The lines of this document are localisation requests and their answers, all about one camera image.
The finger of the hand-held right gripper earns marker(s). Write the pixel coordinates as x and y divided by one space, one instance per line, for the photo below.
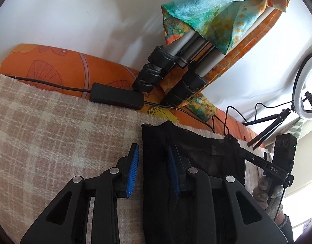
255 158

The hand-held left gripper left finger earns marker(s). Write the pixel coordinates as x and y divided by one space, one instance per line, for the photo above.
133 167

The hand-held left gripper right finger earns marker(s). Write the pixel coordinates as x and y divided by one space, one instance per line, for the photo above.
172 167

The black sheer top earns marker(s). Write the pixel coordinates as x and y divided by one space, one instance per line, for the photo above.
156 208

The person's right forearm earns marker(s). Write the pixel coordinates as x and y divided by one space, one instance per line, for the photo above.
284 228

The person's right hand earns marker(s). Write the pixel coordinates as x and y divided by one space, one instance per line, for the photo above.
261 188

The green striped white cloth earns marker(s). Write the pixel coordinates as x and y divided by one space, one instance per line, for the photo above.
297 128

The small black tripod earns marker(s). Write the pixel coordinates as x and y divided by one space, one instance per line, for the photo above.
267 129

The black gooseneck phone holder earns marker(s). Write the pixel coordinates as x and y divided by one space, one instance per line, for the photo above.
309 97

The beige checked blanket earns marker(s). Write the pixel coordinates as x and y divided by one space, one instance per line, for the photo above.
44 132

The folded silver tripod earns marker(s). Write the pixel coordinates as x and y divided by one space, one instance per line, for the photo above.
156 61

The orange leaf print sheet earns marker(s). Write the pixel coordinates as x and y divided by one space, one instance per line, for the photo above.
56 63

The colourful orange green scarf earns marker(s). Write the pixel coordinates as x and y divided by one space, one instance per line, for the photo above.
209 12

